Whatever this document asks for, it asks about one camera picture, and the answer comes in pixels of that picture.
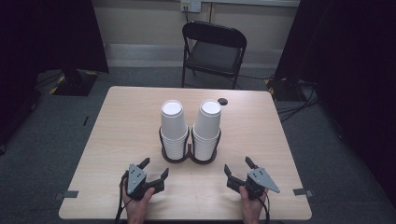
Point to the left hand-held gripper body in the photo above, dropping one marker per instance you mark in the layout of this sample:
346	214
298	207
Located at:
136	179

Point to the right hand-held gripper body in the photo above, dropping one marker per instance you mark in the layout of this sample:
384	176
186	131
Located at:
258	180

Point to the black double cup holder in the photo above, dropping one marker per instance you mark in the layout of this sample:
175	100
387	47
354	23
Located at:
189	155

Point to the single white paper cup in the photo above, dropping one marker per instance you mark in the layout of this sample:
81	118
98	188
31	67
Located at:
208	121

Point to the person's right hand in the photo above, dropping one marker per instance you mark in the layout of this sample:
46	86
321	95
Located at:
252	210

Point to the person's left hand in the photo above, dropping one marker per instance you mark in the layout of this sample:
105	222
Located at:
137	210

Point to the grey tape strip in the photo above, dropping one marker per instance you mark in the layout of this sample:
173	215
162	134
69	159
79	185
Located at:
67	194
302	192

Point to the black round table grommet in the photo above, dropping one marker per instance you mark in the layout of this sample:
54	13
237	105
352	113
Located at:
222	101

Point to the black stand base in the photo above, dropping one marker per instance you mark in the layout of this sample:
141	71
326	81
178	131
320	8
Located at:
285	90
76	84

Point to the black folding chair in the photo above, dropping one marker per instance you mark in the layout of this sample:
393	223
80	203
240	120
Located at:
214	57

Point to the dark curtain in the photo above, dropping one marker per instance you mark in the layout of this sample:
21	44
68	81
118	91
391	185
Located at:
348	56
46	34

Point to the white wall socket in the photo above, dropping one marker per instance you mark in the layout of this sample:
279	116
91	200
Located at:
191	5

